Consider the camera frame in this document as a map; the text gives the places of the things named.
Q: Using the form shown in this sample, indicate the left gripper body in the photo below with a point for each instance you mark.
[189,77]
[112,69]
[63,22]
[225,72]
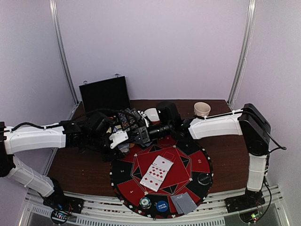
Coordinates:
[95,143]

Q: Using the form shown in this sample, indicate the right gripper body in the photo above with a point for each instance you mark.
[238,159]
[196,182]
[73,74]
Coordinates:
[143,134]

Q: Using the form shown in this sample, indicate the blue backed card deck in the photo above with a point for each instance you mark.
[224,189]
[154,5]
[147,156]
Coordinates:
[124,148]

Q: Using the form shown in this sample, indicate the face-up diamonds card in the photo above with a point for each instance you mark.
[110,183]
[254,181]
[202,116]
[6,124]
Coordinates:
[156,172]
[151,182]

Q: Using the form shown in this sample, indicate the stack of poker chips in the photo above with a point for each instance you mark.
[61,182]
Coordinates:
[145,203]

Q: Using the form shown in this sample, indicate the blue small blind button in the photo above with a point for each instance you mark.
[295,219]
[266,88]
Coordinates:
[162,206]

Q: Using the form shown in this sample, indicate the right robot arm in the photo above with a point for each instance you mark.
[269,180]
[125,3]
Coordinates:
[247,122]

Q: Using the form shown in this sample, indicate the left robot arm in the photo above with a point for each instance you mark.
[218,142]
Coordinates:
[28,136]

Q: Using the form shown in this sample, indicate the white bowl orange outside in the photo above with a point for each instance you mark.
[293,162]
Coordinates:
[152,114]

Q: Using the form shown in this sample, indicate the chip row in case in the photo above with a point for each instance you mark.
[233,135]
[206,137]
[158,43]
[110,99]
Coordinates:
[130,118]
[123,121]

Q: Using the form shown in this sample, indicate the cream ceramic mug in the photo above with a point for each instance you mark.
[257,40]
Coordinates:
[201,109]

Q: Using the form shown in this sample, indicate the black poker chip case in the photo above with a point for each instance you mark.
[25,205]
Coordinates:
[110,97]

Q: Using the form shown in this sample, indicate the round red black poker mat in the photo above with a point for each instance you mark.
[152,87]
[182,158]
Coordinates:
[189,158]

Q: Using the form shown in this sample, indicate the right aluminium frame post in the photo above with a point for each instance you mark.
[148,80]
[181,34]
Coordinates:
[246,42]

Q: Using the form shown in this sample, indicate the aluminium frame post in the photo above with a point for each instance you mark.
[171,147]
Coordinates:
[246,42]
[62,54]

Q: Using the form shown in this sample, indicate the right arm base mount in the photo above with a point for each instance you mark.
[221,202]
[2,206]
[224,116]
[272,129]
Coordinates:
[249,208]

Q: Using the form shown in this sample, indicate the left aluminium frame post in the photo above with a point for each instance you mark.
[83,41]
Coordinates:
[62,54]

